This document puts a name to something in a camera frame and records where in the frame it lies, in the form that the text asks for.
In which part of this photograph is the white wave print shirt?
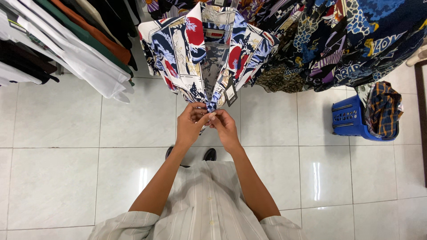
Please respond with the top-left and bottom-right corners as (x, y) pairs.
(138, 3), (280, 112)

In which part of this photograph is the dark wooden furniture edge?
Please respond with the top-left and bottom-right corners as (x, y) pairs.
(414, 59), (427, 188)

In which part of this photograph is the rack of plain garments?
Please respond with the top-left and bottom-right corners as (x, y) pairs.
(0, 0), (143, 104)

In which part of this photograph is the person's left hand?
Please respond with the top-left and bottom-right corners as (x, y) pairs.
(175, 102), (214, 148)

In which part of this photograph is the person's black left shoe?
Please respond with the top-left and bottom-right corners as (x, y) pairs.
(165, 146), (191, 168)

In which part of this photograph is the person's right hand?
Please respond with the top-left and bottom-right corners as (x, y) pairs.
(205, 109), (241, 153)

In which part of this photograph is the blue plastic basket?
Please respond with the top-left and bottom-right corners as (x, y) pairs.
(331, 95), (400, 142)

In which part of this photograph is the blue orange plaid shirt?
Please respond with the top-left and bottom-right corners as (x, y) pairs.
(355, 81), (404, 139)

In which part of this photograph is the clear plastic hanger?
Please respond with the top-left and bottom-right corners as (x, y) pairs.
(200, 0), (241, 26)

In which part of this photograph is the rack of dark printed shirts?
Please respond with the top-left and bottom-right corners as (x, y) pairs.
(143, 0), (427, 93)

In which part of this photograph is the person's striped white shirt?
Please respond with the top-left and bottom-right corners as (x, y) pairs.
(87, 160), (308, 240)

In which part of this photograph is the beige mannequin hand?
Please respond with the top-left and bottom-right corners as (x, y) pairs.
(406, 45), (427, 67)

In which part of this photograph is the black hang tag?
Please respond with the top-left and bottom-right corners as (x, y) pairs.
(224, 78), (238, 107)

